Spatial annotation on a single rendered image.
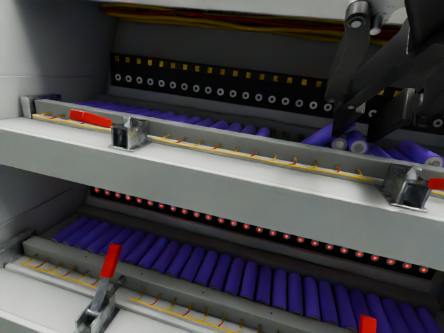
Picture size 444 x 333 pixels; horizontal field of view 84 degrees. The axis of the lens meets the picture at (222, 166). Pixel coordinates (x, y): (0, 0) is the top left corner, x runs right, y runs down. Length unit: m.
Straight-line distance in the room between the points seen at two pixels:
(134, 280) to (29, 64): 0.31
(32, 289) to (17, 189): 0.14
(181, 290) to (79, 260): 0.14
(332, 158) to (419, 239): 0.10
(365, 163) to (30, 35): 0.43
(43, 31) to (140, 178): 0.27
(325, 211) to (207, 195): 0.11
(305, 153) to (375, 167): 0.07
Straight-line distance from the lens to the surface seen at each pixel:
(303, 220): 0.24
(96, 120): 0.23
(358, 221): 0.24
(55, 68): 0.46
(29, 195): 0.46
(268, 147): 0.27
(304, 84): 0.40
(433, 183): 0.22
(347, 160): 0.28
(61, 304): 0.38
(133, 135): 0.27
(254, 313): 0.33
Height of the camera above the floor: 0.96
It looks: 1 degrees down
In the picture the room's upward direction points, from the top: 11 degrees clockwise
